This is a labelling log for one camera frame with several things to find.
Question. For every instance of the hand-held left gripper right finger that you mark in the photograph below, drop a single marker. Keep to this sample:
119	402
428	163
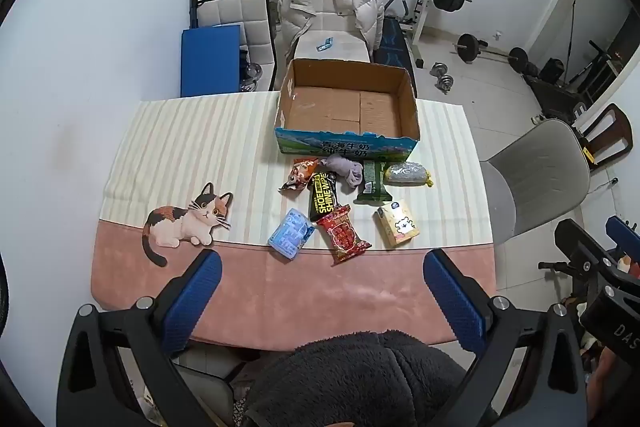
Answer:
455	302

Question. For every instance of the dark fleece clothing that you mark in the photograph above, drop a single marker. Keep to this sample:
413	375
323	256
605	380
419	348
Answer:
360	382

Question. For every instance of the floor barbell with black plates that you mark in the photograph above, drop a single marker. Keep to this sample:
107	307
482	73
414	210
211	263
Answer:
469	47

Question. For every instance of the thin black rod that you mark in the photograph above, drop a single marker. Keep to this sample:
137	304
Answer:
570	42

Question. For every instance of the wooden chair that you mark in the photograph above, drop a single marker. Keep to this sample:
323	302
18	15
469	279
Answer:
617	127

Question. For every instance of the black weight bench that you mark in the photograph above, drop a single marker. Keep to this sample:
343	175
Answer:
395	47

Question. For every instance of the black wipes packet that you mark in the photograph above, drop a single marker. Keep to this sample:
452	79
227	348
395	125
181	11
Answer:
322	199

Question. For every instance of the black scooter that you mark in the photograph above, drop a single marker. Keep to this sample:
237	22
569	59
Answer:
592	67

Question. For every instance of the grey shell chair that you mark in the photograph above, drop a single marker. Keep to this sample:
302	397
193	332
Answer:
540	172

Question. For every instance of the chrome dumbbell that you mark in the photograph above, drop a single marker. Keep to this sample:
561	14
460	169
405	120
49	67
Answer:
439	69
445	83

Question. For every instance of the person's right forearm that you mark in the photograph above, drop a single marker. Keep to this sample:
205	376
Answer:
602	387

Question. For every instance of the white padded chair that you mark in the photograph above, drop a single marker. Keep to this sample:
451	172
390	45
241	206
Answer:
235	12

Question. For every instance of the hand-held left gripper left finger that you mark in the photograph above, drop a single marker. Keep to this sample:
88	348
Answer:
192	302

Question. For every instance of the silver yellow foil packet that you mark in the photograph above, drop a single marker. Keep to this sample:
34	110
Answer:
407	173

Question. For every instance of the beige upholstered chair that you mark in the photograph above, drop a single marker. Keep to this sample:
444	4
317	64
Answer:
340	49

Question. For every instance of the small blue wrapper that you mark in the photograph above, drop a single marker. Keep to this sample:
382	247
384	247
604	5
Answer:
325	44

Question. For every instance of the orange snack packet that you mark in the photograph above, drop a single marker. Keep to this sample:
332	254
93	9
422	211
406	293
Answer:
300	172

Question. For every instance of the green packet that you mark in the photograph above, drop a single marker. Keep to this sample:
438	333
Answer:
372	187

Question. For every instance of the blue packet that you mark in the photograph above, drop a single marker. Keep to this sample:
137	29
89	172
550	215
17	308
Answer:
290	234

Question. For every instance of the cat-shaped mat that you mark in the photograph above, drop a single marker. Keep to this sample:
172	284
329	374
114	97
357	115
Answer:
190	222

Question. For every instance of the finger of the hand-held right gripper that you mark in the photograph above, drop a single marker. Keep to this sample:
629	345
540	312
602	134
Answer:
575	237
622	229

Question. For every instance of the black speaker box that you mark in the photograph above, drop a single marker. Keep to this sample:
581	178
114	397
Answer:
552	69

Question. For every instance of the red snack packet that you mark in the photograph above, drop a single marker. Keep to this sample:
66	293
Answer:
342	234

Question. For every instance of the white puffer jacket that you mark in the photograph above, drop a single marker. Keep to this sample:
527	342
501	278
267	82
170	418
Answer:
325	2

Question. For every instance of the cardboard box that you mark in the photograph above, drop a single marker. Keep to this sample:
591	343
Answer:
345	107

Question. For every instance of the black low platform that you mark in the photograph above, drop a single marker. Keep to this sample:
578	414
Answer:
555	97

